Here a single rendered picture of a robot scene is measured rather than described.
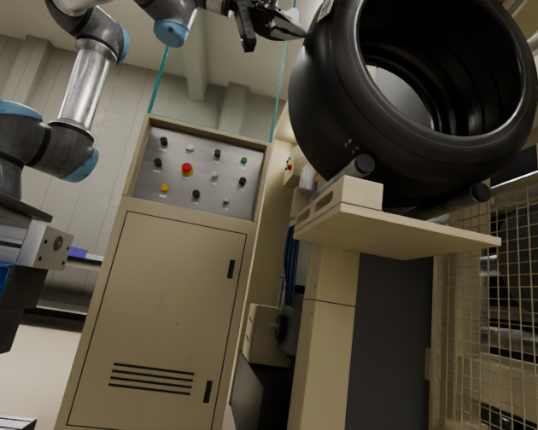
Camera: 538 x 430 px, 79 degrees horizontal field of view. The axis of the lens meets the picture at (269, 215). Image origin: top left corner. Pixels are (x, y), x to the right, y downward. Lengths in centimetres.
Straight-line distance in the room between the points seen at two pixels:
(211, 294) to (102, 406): 51
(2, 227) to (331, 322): 84
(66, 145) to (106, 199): 388
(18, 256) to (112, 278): 56
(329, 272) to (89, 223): 413
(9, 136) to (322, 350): 96
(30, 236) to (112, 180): 413
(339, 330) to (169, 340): 63
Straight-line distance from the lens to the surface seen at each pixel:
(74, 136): 102
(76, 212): 495
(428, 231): 75
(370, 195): 69
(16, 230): 85
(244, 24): 90
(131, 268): 133
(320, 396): 105
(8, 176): 94
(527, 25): 137
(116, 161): 501
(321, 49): 80
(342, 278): 104
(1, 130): 96
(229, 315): 131
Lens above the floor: 59
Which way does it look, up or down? 15 degrees up
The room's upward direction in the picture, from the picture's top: 9 degrees clockwise
